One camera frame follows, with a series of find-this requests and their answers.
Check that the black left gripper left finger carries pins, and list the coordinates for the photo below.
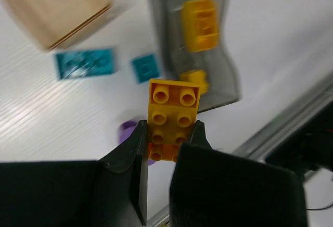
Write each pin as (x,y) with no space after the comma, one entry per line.
(122,181)

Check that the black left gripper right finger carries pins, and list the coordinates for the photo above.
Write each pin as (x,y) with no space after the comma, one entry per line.
(212,188)

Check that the purple oval lego brick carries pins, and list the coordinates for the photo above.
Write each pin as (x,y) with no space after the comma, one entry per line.
(127,133)

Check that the yellow long lego brick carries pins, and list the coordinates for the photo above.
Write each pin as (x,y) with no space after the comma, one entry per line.
(172,112)

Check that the teal small lego brick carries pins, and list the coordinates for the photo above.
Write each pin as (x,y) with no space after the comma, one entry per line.
(145,68)

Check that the yellow small lego brick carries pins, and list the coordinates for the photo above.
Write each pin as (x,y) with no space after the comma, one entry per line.
(198,77)

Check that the teal long lego brick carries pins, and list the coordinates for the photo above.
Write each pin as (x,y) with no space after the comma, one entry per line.
(85,63)

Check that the yellow rounded lego brick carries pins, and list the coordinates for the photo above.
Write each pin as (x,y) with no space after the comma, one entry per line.
(199,22)

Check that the smoky grey transparent container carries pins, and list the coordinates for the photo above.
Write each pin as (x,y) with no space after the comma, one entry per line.
(222,75)

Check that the amber transparent container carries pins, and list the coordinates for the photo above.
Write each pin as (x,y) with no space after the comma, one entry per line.
(60,23)

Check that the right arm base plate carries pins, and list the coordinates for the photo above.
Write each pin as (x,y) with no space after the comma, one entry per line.
(309,148)

